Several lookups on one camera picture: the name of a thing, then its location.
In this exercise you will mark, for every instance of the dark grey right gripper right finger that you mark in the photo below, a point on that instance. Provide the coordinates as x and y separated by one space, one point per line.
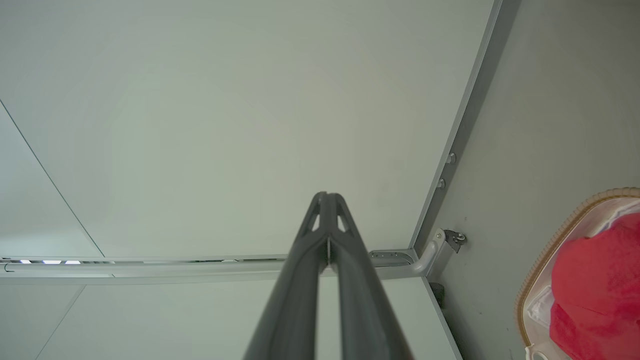
360 300

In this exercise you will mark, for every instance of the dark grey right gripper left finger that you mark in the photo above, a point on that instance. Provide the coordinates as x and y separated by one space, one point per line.
295 290

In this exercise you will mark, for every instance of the red and white cloth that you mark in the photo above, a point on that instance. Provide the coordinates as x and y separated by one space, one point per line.
600 285

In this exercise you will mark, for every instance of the grey partition support leg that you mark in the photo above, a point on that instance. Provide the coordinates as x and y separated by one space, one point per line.
200 267

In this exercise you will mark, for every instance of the small metal caster wheel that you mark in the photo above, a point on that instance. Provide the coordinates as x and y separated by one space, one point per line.
455 239

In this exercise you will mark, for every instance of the silver partition bolt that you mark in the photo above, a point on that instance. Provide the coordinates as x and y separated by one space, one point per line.
451 158
441 183

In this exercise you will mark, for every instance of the woven wicker laundry basket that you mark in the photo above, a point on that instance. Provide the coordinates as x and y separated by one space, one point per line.
537 272

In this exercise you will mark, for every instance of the white basket liner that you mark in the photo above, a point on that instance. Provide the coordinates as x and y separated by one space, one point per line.
590 217

